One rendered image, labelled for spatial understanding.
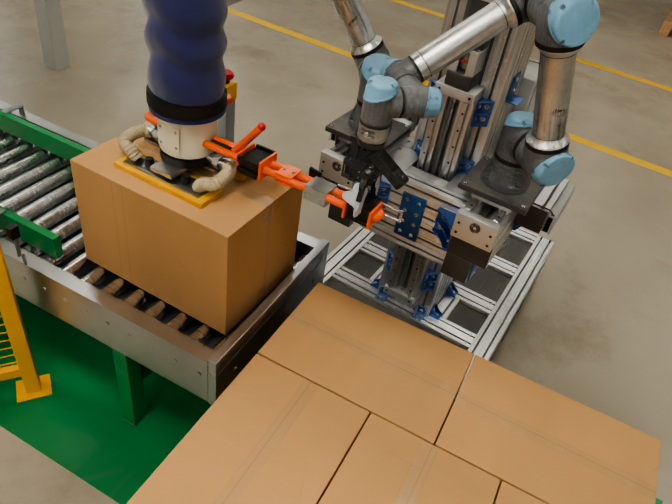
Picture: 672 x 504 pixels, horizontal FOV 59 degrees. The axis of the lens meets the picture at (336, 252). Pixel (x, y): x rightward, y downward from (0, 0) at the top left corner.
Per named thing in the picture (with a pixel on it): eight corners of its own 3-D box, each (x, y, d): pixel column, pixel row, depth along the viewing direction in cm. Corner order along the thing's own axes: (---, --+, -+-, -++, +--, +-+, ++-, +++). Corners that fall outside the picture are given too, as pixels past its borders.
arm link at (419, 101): (430, 74, 149) (389, 73, 146) (448, 94, 141) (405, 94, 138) (423, 103, 154) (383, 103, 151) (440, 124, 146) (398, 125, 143)
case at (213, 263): (86, 258, 206) (69, 159, 181) (166, 206, 235) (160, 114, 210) (225, 335, 188) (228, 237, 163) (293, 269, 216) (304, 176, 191)
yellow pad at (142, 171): (113, 166, 181) (111, 152, 178) (137, 154, 188) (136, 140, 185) (201, 210, 171) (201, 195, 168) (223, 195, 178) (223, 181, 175)
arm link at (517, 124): (521, 143, 188) (536, 104, 179) (543, 166, 178) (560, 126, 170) (487, 144, 184) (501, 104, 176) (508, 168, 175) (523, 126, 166)
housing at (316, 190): (302, 198, 164) (303, 185, 162) (314, 188, 169) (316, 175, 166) (323, 208, 162) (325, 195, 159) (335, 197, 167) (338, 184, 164)
